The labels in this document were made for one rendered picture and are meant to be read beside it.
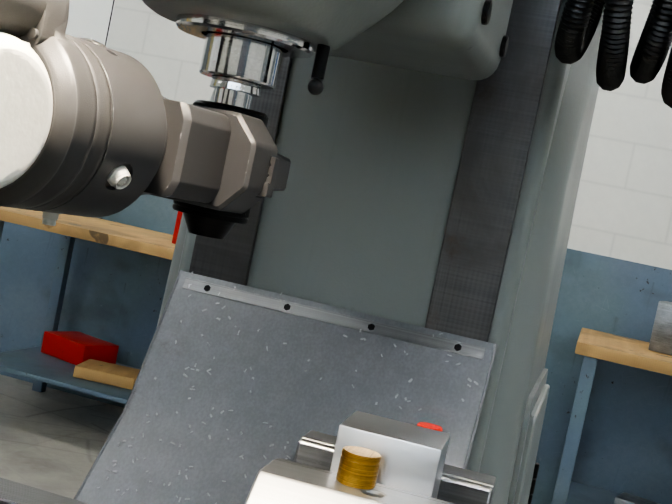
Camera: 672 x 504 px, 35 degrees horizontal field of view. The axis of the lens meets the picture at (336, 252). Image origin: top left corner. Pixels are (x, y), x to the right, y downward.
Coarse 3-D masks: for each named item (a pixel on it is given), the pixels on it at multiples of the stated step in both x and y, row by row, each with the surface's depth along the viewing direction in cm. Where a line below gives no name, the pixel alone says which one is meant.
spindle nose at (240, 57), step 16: (208, 32) 64; (208, 48) 64; (224, 48) 63; (240, 48) 63; (256, 48) 63; (272, 48) 64; (208, 64) 64; (224, 64) 63; (240, 64) 63; (256, 64) 64; (272, 64) 64; (256, 80) 64; (272, 80) 65
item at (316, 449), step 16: (320, 432) 70; (304, 448) 67; (320, 448) 67; (320, 464) 67; (448, 480) 65; (464, 480) 66; (480, 480) 66; (448, 496) 65; (464, 496) 65; (480, 496) 65
